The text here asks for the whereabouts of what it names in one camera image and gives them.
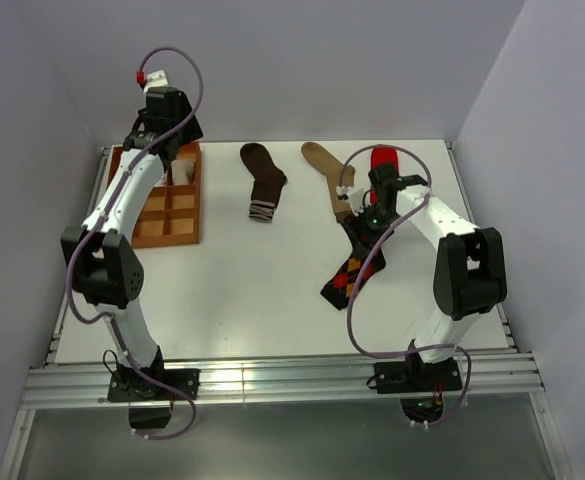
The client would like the orange compartment tray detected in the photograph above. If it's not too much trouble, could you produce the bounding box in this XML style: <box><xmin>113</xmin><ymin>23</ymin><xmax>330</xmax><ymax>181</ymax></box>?
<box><xmin>131</xmin><ymin>142</ymin><xmax>202</xmax><ymax>249</ymax></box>

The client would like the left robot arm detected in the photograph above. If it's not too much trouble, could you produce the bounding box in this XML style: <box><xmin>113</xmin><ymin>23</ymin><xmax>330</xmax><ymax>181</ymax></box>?
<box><xmin>61</xmin><ymin>86</ymin><xmax>202</xmax><ymax>399</ymax></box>

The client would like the beige and red reindeer sock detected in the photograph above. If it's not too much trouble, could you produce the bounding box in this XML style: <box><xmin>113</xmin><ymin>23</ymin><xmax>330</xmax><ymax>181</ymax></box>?
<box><xmin>171</xmin><ymin>159</ymin><xmax>195</xmax><ymax>186</ymax></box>

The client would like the black orange argyle sock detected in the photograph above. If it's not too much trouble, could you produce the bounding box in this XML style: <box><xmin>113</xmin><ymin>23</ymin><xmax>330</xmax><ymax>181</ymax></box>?
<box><xmin>319</xmin><ymin>214</ymin><xmax>388</xmax><ymax>312</ymax></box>

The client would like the dark brown sock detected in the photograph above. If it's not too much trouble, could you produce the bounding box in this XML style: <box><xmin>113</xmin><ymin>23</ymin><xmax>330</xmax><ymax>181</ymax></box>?
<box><xmin>240</xmin><ymin>143</ymin><xmax>287</xmax><ymax>223</ymax></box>

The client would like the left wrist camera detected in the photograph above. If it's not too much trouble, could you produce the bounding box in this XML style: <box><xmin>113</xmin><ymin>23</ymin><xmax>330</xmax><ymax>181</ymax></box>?
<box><xmin>136</xmin><ymin>70</ymin><xmax>170</xmax><ymax>94</ymax></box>

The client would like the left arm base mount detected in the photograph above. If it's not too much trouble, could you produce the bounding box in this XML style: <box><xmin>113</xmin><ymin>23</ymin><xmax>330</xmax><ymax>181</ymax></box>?
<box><xmin>102</xmin><ymin>350</ymin><xmax>201</xmax><ymax>435</ymax></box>

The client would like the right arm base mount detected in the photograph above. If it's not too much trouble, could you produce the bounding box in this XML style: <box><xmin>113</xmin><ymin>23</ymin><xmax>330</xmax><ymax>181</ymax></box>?
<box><xmin>366</xmin><ymin>354</ymin><xmax>467</xmax><ymax>428</ymax></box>

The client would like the aluminium rail frame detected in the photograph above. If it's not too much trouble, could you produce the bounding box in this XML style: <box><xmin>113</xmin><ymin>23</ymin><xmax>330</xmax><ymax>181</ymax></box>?
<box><xmin>0</xmin><ymin>142</ymin><xmax>573</xmax><ymax>479</ymax></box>

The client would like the tan sock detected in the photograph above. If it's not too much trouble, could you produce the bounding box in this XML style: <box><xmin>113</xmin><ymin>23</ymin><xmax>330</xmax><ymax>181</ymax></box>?
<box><xmin>301</xmin><ymin>142</ymin><xmax>356</xmax><ymax>223</ymax></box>

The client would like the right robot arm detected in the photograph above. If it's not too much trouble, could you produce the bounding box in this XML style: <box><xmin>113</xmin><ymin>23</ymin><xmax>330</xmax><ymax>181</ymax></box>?
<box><xmin>336</xmin><ymin>164</ymin><xmax>507</xmax><ymax>390</ymax></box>

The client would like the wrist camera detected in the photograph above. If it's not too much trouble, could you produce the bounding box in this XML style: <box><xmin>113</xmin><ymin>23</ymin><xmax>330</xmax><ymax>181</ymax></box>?
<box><xmin>336</xmin><ymin>185</ymin><xmax>367</xmax><ymax>216</ymax></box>
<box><xmin>136</xmin><ymin>70</ymin><xmax>170</xmax><ymax>94</ymax></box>

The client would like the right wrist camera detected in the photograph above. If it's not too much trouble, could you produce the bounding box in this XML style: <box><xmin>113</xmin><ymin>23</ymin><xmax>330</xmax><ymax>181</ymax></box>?
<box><xmin>336</xmin><ymin>185</ymin><xmax>367</xmax><ymax>216</ymax></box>

